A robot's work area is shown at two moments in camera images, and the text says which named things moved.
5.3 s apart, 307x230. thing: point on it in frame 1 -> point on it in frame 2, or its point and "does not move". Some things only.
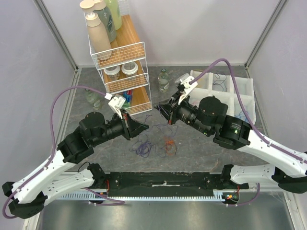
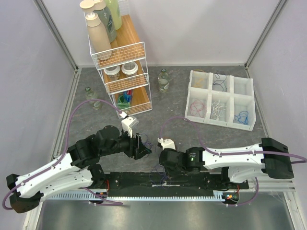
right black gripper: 172,111 -> 164,157
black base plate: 168,184 does not move
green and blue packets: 128,95 does not move
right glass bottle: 163,81 does not move
